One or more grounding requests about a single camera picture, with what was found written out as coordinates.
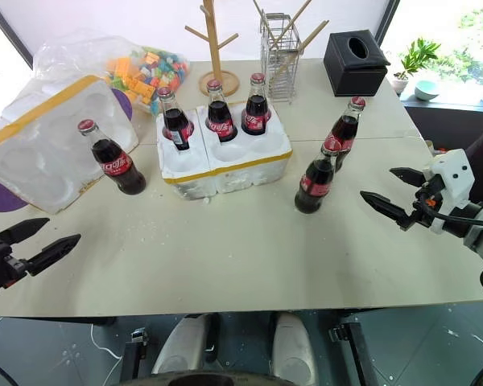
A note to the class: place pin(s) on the glass cola bottle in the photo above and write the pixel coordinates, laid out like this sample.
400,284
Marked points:
346,130
255,114
221,120
118,169
316,183
177,124

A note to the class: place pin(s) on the black tissue box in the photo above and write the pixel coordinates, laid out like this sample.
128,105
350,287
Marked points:
356,66

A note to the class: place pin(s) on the black table leg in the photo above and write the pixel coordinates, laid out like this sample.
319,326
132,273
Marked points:
354,350
139,350

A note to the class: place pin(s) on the small potted green plant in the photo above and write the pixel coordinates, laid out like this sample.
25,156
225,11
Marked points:
416,56

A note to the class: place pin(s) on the teal bowl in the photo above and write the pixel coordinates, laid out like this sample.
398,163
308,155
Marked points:
426,90

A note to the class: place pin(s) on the dark rounded robot base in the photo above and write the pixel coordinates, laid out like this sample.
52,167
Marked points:
245,380

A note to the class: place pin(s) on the silver rounded robot leg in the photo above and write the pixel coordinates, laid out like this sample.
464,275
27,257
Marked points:
294,346
185,346

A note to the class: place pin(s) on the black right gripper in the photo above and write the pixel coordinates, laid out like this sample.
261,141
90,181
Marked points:
424,209

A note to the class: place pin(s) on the plastic bag of toy blocks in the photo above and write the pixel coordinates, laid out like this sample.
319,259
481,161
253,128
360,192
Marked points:
145,72

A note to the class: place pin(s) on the wooden mug tree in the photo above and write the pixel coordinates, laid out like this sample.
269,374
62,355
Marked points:
216,48

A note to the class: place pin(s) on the white foam bottle holder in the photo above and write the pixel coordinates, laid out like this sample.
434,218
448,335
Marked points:
233,165

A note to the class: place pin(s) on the wooden chopstick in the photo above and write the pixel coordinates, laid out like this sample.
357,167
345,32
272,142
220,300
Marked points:
294,18
306,42
265,22

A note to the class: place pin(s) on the black window frame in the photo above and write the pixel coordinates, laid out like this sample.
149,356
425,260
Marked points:
12,36

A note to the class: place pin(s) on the white foam lid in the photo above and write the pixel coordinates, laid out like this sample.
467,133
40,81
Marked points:
44,149

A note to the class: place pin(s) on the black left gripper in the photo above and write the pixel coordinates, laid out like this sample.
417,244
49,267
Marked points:
0,261

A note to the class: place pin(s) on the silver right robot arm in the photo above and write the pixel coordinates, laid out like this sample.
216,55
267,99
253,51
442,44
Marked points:
481,237

